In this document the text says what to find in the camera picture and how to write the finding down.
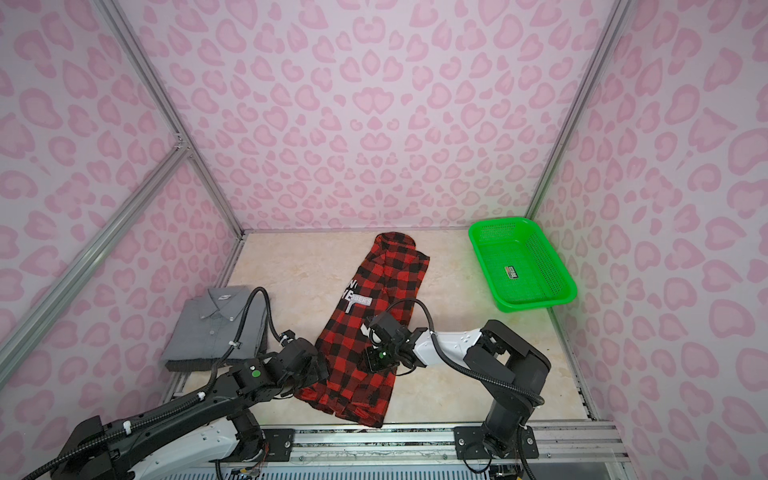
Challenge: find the green plastic basket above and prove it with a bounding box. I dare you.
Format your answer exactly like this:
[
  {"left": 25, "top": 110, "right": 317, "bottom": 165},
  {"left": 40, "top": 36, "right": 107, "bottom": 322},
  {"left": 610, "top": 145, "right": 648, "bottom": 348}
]
[{"left": 468, "top": 217, "right": 578, "bottom": 313}]

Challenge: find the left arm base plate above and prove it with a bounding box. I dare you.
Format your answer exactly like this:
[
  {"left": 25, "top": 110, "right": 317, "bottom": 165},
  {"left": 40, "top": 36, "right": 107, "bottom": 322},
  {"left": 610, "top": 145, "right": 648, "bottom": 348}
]
[{"left": 260, "top": 428, "right": 296, "bottom": 463}]

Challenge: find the aluminium corner frame post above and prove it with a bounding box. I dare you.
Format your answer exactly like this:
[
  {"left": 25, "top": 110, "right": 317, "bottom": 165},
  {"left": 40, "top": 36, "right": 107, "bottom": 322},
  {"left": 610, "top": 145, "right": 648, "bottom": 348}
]
[{"left": 525, "top": 0, "right": 637, "bottom": 220}]

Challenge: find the aluminium diagonal frame bar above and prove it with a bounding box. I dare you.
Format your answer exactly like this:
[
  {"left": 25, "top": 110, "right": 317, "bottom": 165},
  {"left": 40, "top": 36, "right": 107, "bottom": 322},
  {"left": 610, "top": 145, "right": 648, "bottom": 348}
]
[{"left": 1, "top": 141, "right": 188, "bottom": 385}]

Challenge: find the folded grey shirt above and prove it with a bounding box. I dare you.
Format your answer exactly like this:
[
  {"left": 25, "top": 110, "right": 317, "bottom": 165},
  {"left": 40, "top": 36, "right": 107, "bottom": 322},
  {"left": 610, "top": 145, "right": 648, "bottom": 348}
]
[{"left": 161, "top": 286, "right": 267, "bottom": 373}]

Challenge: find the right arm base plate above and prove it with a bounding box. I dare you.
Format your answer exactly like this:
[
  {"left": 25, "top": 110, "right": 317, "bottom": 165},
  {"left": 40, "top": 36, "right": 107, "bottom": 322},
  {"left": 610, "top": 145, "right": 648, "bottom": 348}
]
[{"left": 453, "top": 426, "right": 540, "bottom": 461}]

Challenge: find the aluminium left corner post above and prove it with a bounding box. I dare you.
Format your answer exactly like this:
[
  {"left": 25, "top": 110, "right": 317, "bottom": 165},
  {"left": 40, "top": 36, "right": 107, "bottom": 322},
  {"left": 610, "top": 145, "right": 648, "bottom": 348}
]
[{"left": 93, "top": 0, "right": 245, "bottom": 239}]

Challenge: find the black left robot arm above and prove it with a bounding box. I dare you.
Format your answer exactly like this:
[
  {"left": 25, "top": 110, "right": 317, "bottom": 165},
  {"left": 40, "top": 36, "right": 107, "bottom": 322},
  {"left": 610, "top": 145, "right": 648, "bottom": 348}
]
[{"left": 28, "top": 338, "right": 328, "bottom": 479}]

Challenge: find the black corrugated left cable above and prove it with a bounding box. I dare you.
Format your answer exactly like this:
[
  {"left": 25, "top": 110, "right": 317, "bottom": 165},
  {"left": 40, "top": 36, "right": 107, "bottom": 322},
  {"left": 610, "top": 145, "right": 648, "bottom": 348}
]
[{"left": 203, "top": 286, "right": 295, "bottom": 391}]

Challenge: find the red black plaid shirt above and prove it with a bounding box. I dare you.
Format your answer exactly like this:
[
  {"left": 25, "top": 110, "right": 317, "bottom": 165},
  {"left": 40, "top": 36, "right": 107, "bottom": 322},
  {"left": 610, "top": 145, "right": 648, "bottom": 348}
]
[{"left": 293, "top": 231, "right": 431, "bottom": 429}]

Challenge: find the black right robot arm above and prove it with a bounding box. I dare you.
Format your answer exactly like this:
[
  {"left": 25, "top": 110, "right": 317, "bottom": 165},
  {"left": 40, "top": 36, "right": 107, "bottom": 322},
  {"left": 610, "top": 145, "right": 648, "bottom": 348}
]
[{"left": 361, "top": 313, "right": 551, "bottom": 459}]

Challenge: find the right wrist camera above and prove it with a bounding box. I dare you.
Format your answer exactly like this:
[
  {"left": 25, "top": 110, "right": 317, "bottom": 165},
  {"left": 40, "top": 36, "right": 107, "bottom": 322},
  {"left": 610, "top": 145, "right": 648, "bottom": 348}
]
[{"left": 365, "top": 312, "right": 410, "bottom": 347}]

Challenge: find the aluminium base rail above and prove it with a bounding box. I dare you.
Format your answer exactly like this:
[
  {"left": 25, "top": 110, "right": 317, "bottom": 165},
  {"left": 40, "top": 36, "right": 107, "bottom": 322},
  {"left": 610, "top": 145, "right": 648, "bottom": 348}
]
[{"left": 161, "top": 419, "right": 637, "bottom": 480}]

